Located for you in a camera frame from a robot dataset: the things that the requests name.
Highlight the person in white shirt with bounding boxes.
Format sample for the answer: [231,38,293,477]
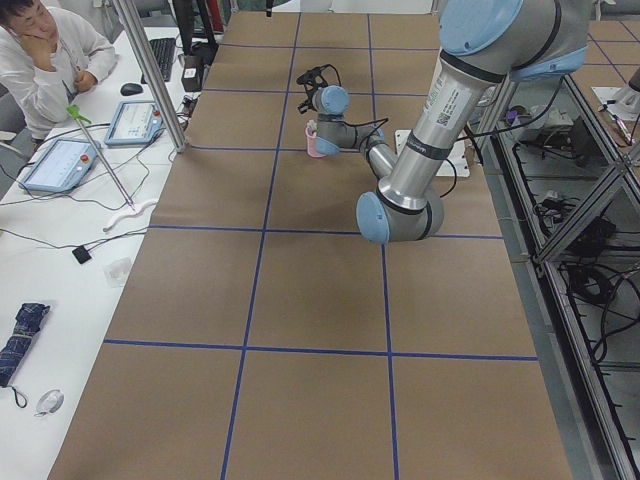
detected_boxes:
[1,1,117,141]

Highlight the pink mesh pen holder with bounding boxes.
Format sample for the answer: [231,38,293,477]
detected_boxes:
[305,125,324,158]

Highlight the small black square device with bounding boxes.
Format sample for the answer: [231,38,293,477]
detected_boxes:
[72,245,92,265]

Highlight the blue teach pendant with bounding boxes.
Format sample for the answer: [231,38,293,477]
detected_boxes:
[18,138,98,193]
[104,100,164,147]

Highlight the near blue teach pendant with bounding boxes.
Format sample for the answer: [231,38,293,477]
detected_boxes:
[18,138,98,193]

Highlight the aluminium frame post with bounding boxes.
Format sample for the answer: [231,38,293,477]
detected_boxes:
[113,0,187,154]

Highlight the folded blue umbrella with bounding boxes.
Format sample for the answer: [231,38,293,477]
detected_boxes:
[1,303,50,388]

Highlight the far blue teach pendant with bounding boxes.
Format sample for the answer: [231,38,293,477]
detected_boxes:
[104,100,164,147]

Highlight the aluminium side frame rack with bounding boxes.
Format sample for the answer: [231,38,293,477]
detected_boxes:
[474,19,640,480]

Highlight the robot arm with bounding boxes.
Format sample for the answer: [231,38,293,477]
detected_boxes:
[356,1,591,244]
[308,85,403,179]

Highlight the metal rod green clip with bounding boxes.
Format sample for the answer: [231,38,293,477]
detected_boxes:
[66,104,134,208]

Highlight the black computer mouse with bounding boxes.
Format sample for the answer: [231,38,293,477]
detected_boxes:
[120,82,144,97]

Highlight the black keyboard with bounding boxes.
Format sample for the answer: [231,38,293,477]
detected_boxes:
[149,37,176,82]

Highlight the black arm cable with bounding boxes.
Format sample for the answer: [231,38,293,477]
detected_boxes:
[319,62,471,201]

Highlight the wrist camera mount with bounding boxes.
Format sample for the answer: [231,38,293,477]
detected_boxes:
[296,64,331,114]

